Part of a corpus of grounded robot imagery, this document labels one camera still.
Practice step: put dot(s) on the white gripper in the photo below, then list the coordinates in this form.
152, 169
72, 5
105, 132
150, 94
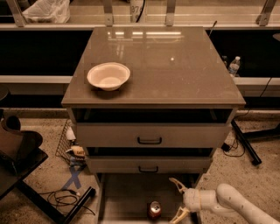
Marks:
191, 199

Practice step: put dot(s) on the red coke can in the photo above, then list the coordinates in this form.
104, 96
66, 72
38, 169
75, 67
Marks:
154, 210

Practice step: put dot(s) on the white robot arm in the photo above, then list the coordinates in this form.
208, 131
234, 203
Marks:
225, 200

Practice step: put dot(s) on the middle grey drawer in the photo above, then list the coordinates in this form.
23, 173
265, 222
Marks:
146, 164

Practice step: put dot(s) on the grey drawer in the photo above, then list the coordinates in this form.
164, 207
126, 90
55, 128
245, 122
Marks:
161, 135
146, 164

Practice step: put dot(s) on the open bottom drawer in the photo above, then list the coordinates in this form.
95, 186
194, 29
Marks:
125, 197

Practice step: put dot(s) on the grey drawer cabinet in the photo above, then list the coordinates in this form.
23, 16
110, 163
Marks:
176, 76

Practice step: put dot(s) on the top grey drawer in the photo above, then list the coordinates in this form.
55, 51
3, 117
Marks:
161, 135

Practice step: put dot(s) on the blue tape cross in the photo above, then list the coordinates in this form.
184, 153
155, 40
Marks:
74, 179

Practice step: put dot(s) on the snack bag on floor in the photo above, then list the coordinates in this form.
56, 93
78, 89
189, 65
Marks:
77, 155

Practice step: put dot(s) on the black table leg left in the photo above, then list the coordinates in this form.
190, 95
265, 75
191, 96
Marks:
49, 209

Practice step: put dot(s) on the white paper bowl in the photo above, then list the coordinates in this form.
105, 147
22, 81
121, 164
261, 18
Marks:
108, 76

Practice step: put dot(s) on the clear water bottle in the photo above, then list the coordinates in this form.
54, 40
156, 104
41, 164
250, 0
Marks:
234, 66

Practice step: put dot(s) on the dark brown chair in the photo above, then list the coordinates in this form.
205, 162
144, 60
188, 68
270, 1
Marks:
20, 153

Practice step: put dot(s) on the white plastic bag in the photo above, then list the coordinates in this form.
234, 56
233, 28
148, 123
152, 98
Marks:
48, 11

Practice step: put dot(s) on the wire mesh basket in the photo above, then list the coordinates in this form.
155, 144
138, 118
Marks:
64, 144

